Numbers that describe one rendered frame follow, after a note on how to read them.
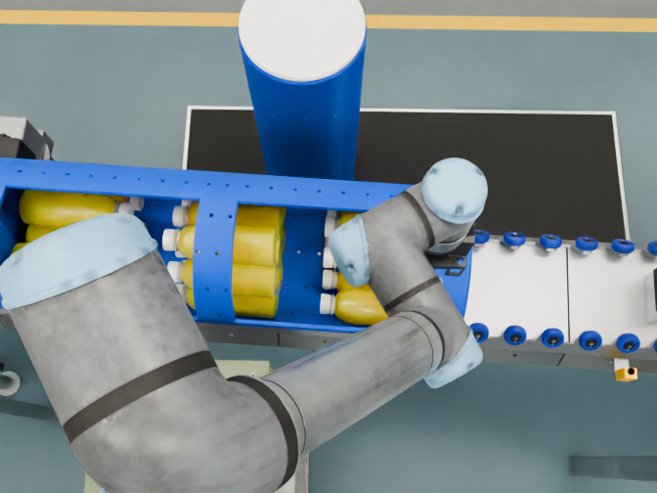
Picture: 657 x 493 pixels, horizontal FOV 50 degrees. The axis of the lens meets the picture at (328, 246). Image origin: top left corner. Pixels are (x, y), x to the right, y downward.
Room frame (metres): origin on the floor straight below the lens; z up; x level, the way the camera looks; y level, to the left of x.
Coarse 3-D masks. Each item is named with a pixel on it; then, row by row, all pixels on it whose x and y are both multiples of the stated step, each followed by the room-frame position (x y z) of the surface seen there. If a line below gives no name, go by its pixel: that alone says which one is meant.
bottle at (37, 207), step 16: (32, 192) 0.48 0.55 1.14; (48, 192) 0.48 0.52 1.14; (64, 192) 0.48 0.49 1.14; (32, 208) 0.44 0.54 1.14; (48, 208) 0.44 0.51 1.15; (64, 208) 0.44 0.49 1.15; (80, 208) 0.44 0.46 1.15; (96, 208) 0.44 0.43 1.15; (112, 208) 0.45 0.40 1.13; (32, 224) 0.43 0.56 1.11; (48, 224) 0.42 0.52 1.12; (64, 224) 0.42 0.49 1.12
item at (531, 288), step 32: (480, 256) 0.42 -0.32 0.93; (512, 256) 0.42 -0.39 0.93; (544, 256) 0.42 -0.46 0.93; (576, 256) 0.42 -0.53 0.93; (608, 256) 0.42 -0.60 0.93; (640, 256) 0.42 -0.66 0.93; (480, 288) 0.35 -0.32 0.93; (512, 288) 0.35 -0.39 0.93; (544, 288) 0.35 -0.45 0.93; (576, 288) 0.35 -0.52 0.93; (608, 288) 0.35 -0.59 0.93; (640, 288) 0.35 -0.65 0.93; (0, 320) 0.29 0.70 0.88; (480, 320) 0.28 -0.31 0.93; (512, 320) 0.28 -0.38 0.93; (544, 320) 0.28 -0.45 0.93; (576, 320) 0.28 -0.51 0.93; (608, 320) 0.28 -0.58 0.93; (640, 320) 0.28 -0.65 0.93; (512, 352) 0.22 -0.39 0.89; (544, 352) 0.22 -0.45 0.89
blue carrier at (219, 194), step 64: (0, 192) 0.44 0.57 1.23; (128, 192) 0.45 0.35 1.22; (192, 192) 0.45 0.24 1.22; (256, 192) 0.45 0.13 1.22; (320, 192) 0.45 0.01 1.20; (384, 192) 0.46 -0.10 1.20; (0, 256) 0.37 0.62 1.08; (320, 256) 0.41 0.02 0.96; (256, 320) 0.24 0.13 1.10; (320, 320) 0.26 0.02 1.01
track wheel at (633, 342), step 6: (624, 336) 0.24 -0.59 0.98; (630, 336) 0.23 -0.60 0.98; (636, 336) 0.24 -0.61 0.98; (618, 342) 0.23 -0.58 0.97; (624, 342) 0.22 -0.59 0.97; (630, 342) 0.22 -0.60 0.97; (636, 342) 0.22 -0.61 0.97; (618, 348) 0.22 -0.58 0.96; (624, 348) 0.21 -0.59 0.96; (630, 348) 0.21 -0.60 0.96; (636, 348) 0.21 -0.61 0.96
